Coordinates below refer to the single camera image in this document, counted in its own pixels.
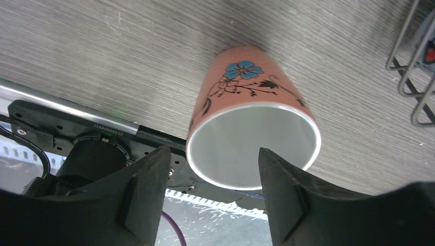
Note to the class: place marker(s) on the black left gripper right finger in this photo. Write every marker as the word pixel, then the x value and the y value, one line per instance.
pixel 303 209

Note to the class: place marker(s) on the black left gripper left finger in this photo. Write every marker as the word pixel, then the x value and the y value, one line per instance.
pixel 123 208

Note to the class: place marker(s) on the pink floral mug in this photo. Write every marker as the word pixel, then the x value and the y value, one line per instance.
pixel 247 102

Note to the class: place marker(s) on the grey ceramic mug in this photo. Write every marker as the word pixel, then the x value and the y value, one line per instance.
pixel 425 60

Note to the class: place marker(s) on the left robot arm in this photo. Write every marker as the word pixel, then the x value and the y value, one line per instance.
pixel 97 199

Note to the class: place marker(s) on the dark wire dish rack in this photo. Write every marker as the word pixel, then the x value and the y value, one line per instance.
pixel 422 116

